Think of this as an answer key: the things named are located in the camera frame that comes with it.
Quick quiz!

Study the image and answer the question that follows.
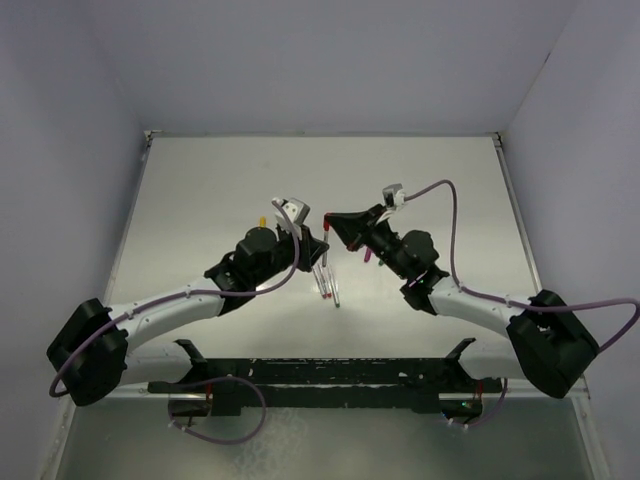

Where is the purple-end white marker pen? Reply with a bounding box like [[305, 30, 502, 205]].
[[312, 266, 328, 299]]

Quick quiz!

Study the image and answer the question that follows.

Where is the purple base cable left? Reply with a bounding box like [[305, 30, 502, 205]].
[[166, 375, 268, 445]]

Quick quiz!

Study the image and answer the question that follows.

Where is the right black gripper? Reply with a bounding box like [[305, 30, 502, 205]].
[[325, 206, 409, 280]]

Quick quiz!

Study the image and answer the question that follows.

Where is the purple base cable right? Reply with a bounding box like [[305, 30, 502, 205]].
[[444, 379, 510, 435]]

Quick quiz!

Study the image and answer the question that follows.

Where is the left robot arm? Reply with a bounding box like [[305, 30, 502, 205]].
[[46, 227, 329, 406]]

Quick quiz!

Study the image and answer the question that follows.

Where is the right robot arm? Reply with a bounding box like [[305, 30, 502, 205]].
[[324, 205, 599, 399]]

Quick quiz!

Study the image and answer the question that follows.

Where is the red-end marker pen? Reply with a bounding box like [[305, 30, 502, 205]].
[[321, 230, 330, 268], [318, 266, 332, 299]]

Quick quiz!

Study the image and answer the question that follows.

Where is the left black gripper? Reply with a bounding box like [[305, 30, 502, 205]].
[[251, 221, 327, 286]]

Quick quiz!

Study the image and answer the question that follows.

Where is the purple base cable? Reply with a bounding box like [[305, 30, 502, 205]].
[[166, 375, 268, 445], [444, 379, 510, 435]]

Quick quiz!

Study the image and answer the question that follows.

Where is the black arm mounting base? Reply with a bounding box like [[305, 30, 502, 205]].
[[148, 340, 500, 420]]

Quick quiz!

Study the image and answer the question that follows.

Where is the green-end white marker pen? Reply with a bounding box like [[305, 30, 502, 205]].
[[326, 264, 341, 308]]

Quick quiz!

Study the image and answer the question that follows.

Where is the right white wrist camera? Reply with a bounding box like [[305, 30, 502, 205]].
[[379, 183, 406, 223]]

